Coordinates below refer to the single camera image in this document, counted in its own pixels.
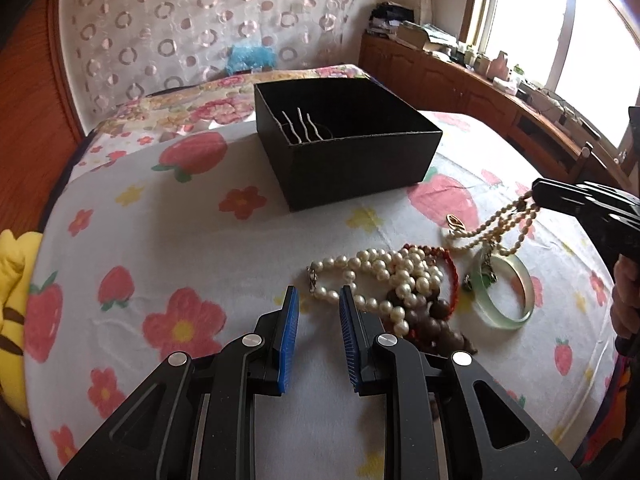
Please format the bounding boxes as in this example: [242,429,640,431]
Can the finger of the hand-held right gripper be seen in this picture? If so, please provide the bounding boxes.
[531,177,640,207]
[533,194,640,224]

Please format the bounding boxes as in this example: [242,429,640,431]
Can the yellow plush toy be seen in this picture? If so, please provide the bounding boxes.
[0,229,43,418]

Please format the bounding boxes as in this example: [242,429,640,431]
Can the large pearl necklace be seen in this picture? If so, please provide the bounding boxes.
[306,246,446,337]

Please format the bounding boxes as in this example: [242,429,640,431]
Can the silver chain green pendant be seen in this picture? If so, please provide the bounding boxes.
[462,240,498,294]

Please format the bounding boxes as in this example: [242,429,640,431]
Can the red cord bracelet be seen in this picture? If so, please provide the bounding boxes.
[402,242,461,322]

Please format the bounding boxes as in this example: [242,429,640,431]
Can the black cardboard box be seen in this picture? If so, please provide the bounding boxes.
[253,78,444,212]

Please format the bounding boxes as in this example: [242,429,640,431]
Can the pile of books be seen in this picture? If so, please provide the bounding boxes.
[395,20,458,56]

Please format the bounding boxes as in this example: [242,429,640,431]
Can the circle patterned sheer curtain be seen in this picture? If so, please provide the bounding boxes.
[59,0,432,111]

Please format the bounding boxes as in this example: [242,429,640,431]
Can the window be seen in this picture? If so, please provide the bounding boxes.
[470,0,640,147]

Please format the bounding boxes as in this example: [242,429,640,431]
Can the strawberry flower printed cloth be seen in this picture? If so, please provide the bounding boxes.
[22,110,626,480]

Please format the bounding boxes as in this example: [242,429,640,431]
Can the blue fluffy bundle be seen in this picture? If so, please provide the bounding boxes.
[226,44,277,75]

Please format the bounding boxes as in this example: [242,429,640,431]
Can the floral blanket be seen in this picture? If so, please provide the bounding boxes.
[90,63,376,137]

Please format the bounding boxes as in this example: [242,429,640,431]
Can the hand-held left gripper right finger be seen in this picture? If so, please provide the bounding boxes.
[339,284,581,480]

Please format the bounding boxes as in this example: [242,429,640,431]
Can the person's right hand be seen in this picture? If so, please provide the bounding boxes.
[611,255,640,342]

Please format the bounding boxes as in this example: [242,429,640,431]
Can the stack of dark clothes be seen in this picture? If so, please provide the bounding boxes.
[370,2,416,36]

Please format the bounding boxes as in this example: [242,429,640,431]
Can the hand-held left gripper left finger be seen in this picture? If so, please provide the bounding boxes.
[57,285,301,480]

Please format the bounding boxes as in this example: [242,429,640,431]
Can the small pearl necklace gold clasp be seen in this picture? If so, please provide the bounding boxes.
[442,195,542,257]

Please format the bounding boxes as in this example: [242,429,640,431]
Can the pale green jade bangle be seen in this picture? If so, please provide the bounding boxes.
[470,252,535,332]

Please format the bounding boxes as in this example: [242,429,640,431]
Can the wooden cabinet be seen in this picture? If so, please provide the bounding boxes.
[359,32,632,187]

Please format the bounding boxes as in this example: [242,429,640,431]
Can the brown wooden bead bracelet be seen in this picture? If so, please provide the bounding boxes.
[385,285,478,357]

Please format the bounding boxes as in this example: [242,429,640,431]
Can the silver wavy hairpin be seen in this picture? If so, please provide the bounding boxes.
[296,107,319,142]

